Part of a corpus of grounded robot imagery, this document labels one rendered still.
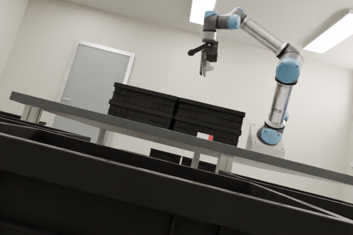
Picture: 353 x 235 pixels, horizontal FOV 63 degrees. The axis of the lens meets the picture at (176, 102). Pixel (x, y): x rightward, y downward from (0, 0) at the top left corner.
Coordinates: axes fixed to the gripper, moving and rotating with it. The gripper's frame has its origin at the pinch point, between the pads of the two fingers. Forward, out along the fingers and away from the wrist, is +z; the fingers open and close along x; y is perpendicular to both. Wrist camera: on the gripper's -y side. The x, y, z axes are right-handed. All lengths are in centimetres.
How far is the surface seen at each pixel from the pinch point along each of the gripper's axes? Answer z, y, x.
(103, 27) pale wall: -58, -135, 378
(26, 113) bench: 21, -82, -28
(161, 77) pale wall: 22, -24, 348
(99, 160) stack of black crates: 1, -25, -139
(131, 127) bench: 23, -33, -36
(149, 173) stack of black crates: 1, -22, -139
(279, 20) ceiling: -77, 138, 258
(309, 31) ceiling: -66, 187, 264
